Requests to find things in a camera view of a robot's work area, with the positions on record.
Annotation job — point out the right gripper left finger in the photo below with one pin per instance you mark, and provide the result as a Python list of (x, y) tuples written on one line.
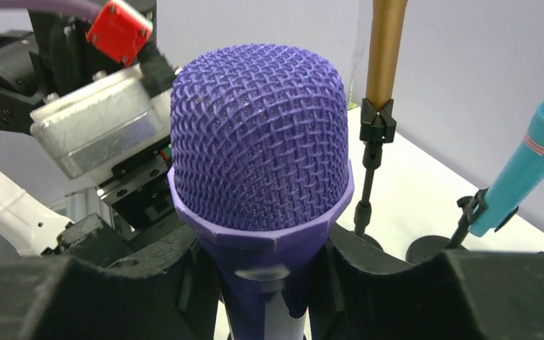
[(167, 290)]

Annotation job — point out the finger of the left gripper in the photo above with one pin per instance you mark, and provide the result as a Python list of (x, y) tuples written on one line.
[(164, 246)]

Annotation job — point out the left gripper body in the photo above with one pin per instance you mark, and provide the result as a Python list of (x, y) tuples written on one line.
[(138, 193)]

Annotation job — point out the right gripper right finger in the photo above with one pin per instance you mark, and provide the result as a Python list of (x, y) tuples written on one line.
[(360, 292)]

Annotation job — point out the purple microphone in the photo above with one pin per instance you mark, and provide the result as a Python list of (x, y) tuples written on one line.
[(261, 172)]

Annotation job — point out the gold mic black stand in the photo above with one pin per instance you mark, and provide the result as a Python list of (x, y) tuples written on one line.
[(377, 128)]

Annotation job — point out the gold microphone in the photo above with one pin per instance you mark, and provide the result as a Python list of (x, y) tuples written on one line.
[(385, 39)]

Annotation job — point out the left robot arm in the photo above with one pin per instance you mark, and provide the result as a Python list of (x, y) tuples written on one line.
[(27, 224)]

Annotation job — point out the cyan mic black stand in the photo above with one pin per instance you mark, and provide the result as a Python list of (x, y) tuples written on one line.
[(423, 248)]

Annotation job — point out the cyan microphone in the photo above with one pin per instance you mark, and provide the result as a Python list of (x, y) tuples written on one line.
[(521, 174)]

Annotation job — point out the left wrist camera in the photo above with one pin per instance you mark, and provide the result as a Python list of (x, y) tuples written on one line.
[(99, 113)]

